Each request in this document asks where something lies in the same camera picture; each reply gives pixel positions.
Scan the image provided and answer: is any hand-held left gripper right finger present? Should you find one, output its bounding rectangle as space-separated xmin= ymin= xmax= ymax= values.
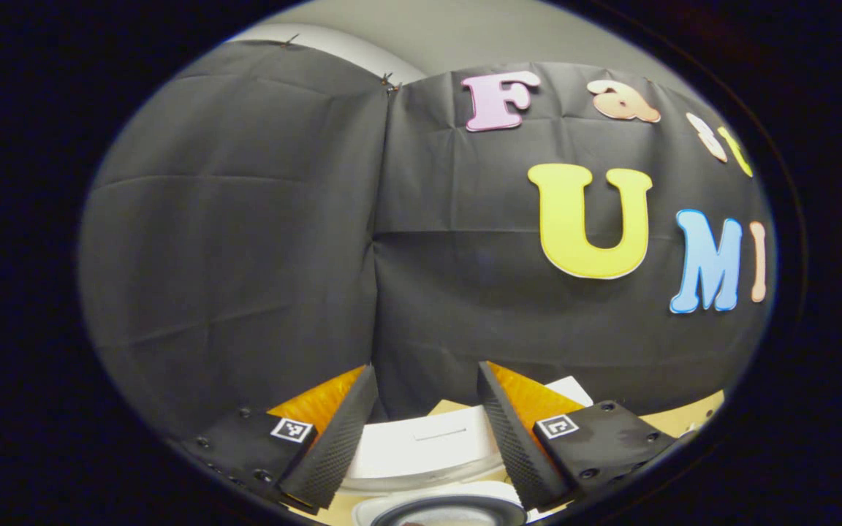
xmin=476 ymin=362 xmax=685 ymax=512

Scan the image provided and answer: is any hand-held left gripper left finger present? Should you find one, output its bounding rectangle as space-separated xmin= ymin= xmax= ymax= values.
xmin=172 ymin=365 xmax=379 ymax=511

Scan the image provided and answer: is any white rice cooker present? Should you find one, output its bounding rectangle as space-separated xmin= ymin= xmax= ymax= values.
xmin=341 ymin=375 xmax=596 ymax=526

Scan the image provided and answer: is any black backdrop cloth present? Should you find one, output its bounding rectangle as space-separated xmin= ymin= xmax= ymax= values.
xmin=77 ymin=40 xmax=776 ymax=439

